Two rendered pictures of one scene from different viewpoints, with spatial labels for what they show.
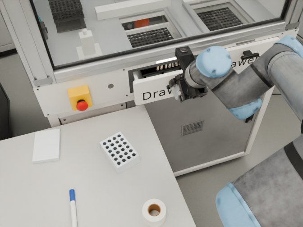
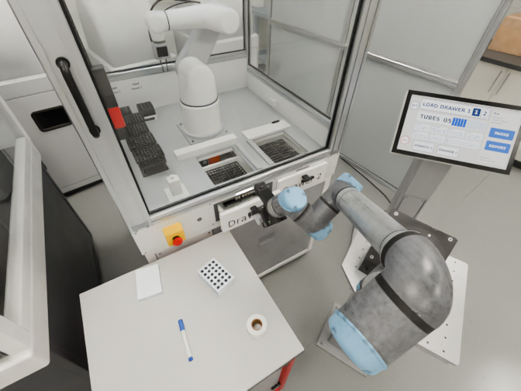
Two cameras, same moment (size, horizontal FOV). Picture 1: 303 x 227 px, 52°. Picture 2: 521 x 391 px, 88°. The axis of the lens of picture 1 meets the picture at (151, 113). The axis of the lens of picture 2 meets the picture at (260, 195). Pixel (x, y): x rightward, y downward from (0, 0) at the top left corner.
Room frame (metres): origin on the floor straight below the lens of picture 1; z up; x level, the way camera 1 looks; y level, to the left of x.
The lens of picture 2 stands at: (0.07, 0.09, 1.75)
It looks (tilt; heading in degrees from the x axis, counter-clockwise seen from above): 45 degrees down; 345
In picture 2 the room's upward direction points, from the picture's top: 2 degrees clockwise
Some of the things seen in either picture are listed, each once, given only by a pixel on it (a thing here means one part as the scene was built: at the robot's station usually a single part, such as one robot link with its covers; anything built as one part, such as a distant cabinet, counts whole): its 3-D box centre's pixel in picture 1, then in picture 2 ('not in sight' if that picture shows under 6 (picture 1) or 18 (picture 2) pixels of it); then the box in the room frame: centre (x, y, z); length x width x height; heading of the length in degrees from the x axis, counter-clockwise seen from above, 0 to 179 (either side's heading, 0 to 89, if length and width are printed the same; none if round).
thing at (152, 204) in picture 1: (154, 212); (257, 326); (0.39, 0.00, 0.78); 0.07 x 0.07 x 0.04
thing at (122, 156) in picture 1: (119, 152); (215, 276); (0.60, 0.11, 0.78); 0.12 x 0.08 x 0.04; 33
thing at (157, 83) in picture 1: (172, 84); (251, 210); (0.83, -0.08, 0.87); 0.29 x 0.02 x 0.11; 107
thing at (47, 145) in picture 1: (47, 145); (148, 282); (0.65, 0.37, 0.77); 0.13 x 0.09 x 0.02; 8
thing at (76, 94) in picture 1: (80, 98); (174, 234); (0.77, 0.25, 0.88); 0.07 x 0.05 x 0.07; 107
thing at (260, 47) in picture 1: (243, 56); (301, 179); (0.97, -0.37, 0.87); 0.29 x 0.02 x 0.11; 107
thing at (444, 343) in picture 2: not in sight; (396, 285); (0.43, -0.61, 0.70); 0.45 x 0.44 x 0.12; 44
